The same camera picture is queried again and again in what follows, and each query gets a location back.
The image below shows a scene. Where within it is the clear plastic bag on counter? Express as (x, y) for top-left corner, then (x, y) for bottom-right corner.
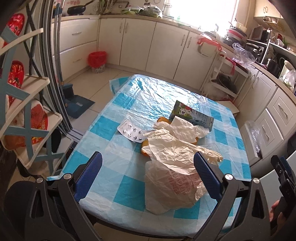
(232, 42), (255, 68)

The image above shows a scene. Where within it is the black wok on stove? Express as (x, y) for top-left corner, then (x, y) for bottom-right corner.
(67, 0), (95, 16)

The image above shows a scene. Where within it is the small white wooden stool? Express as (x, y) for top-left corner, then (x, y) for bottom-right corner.
(218, 101), (239, 116)

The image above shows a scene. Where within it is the blue checkered tablecloth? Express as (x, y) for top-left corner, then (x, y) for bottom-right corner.
(62, 75), (251, 237)

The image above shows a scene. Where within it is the white electric kettle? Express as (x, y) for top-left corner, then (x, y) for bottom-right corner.
(279, 60), (295, 81)

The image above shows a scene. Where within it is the red trash bin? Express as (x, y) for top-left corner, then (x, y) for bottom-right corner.
(87, 51), (107, 73)

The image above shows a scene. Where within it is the orange peel large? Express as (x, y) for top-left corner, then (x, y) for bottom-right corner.
(140, 116), (200, 158)

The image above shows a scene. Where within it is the milk carton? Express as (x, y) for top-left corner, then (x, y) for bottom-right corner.
(169, 100), (214, 131)

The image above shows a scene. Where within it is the clear plastic bag in drawer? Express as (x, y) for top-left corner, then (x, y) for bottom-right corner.
(245, 120), (263, 153)

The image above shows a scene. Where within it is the silver pill blister pack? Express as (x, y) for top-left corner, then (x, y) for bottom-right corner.
(117, 120), (147, 143)

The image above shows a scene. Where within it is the person right hand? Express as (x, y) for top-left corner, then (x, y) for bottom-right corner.
(269, 200), (287, 230)

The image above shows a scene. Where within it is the white tissue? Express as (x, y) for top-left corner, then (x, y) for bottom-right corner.
(152, 116), (210, 143)

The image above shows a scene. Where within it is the white plastic bag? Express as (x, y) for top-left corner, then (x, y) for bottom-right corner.
(142, 129), (223, 215)

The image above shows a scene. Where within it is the white open drawer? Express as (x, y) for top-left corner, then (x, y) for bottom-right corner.
(239, 123), (263, 166)

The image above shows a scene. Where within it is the black frying pan on rack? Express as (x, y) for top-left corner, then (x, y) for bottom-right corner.
(211, 73), (237, 94)

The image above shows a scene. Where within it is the white shelf rack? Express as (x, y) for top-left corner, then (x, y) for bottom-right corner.
(201, 51), (250, 102)

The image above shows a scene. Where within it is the white tiered shelf stand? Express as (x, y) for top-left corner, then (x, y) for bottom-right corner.
(1, 26), (73, 179)

